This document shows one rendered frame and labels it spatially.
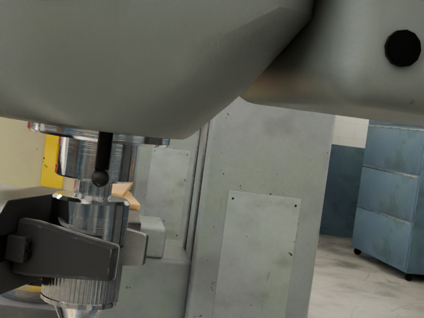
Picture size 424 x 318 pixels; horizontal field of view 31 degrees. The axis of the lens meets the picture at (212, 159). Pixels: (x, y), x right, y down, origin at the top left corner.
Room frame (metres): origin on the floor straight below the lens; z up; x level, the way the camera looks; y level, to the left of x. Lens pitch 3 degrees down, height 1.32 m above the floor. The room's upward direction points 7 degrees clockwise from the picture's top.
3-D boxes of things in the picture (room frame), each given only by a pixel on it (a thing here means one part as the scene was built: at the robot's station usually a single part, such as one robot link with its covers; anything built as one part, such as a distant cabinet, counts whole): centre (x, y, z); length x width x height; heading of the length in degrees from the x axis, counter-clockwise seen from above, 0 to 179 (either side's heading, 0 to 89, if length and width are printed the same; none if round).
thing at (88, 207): (0.46, 0.07, 1.26); 0.05 x 0.05 x 0.01
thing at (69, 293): (0.46, 0.07, 1.23); 0.05 x 0.05 x 0.06
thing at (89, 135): (0.46, 0.07, 1.31); 0.09 x 0.09 x 0.01
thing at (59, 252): (0.43, 0.08, 1.24); 0.06 x 0.02 x 0.03; 77
